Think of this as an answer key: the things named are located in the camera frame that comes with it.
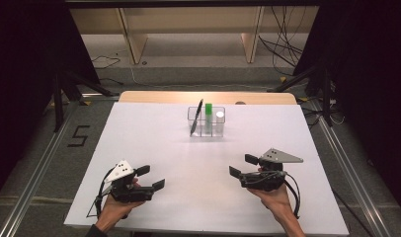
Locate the black pen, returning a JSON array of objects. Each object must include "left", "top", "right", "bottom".
[{"left": 190, "top": 98, "right": 204, "bottom": 137}]

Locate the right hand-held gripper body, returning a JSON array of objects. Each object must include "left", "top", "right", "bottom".
[{"left": 239, "top": 147, "right": 304, "bottom": 193}]

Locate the thin black floor cable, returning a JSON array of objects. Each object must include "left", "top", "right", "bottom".
[{"left": 91, "top": 53, "right": 122, "bottom": 70}]

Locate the hand-held gripper cable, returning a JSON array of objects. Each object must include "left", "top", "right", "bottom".
[
  {"left": 281, "top": 171, "right": 302, "bottom": 220},
  {"left": 86, "top": 167, "right": 116, "bottom": 220}
]

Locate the light wooden shelf unit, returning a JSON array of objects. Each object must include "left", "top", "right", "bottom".
[{"left": 69, "top": 6, "right": 320, "bottom": 65}]

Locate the white table sheet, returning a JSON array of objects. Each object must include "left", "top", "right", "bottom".
[{"left": 63, "top": 101, "right": 350, "bottom": 236}]

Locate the black curtain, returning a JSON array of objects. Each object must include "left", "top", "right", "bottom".
[
  {"left": 291, "top": 0, "right": 401, "bottom": 218},
  {"left": 0, "top": 0, "right": 101, "bottom": 201}
]

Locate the left hand-held gripper cable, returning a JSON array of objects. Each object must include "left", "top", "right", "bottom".
[{"left": 86, "top": 167, "right": 116, "bottom": 220}]

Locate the white cylindrical glue stick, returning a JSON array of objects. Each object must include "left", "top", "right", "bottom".
[{"left": 215, "top": 111, "right": 225, "bottom": 134}]

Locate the bundle of black hanging cables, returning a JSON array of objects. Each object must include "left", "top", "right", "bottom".
[{"left": 258, "top": 6, "right": 308, "bottom": 77}]

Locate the green highlighter marker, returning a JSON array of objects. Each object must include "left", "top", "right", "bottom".
[{"left": 203, "top": 103, "right": 213, "bottom": 134}]

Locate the aluminium floor rail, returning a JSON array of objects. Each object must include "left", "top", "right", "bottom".
[
  {"left": 0, "top": 98, "right": 88, "bottom": 237},
  {"left": 308, "top": 98, "right": 392, "bottom": 237}
]

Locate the tangle of floor cables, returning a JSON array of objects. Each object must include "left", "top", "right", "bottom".
[{"left": 300, "top": 97, "right": 346, "bottom": 127}]

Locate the person's right hand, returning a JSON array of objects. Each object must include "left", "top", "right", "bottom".
[{"left": 249, "top": 184, "right": 293, "bottom": 217}]

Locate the right hand-held gripper cable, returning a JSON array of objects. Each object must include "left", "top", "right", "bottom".
[{"left": 281, "top": 171, "right": 302, "bottom": 220}]

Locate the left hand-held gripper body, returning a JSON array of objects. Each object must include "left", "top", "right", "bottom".
[{"left": 104, "top": 160, "right": 156, "bottom": 203}]

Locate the clear plastic divided holder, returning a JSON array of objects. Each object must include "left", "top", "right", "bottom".
[{"left": 187, "top": 106, "right": 226, "bottom": 138}]

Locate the person's left hand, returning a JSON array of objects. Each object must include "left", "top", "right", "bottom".
[{"left": 95, "top": 196, "right": 146, "bottom": 233}]

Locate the black metal stand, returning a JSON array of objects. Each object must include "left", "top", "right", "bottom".
[
  {"left": 267, "top": 62, "right": 335, "bottom": 127},
  {"left": 51, "top": 70, "right": 120, "bottom": 132}
]

